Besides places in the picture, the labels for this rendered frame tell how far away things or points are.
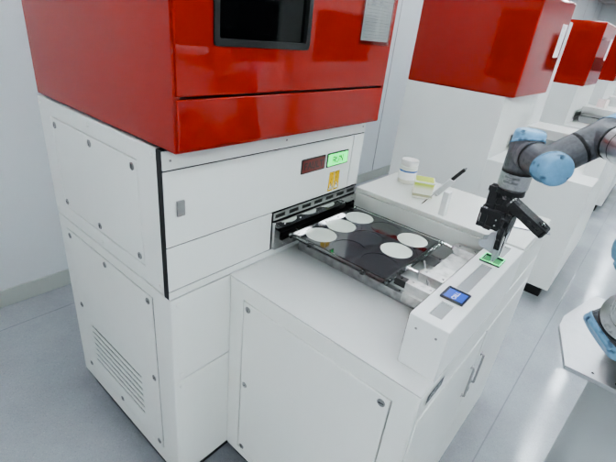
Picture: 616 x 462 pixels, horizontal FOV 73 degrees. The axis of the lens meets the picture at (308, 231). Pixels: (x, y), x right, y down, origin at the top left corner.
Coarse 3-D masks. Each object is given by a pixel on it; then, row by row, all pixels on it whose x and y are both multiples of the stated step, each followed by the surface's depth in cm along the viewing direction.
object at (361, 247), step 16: (320, 224) 141; (368, 224) 145; (384, 224) 146; (336, 240) 131; (352, 240) 132; (368, 240) 133; (384, 240) 134; (432, 240) 138; (352, 256) 123; (368, 256) 124; (384, 256) 125; (416, 256) 127; (384, 272) 116
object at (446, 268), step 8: (448, 256) 134; (456, 256) 134; (440, 264) 128; (448, 264) 129; (456, 264) 129; (464, 264) 130; (440, 272) 124; (448, 272) 124; (408, 296) 111; (416, 304) 110
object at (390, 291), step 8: (304, 248) 137; (312, 248) 135; (312, 256) 136; (320, 256) 134; (328, 256) 132; (328, 264) 132; (336, 264) 130; (344, 264) 128; (344, 272) 129; (352, 272) 127; (360, 280) 125; (368, 280) 123; (376, 280) 121; (376, 288) 122; (384, 288) 120; (392, 288) 119; (392, 296) 119; (400, 296) 117; (408, 304) 116
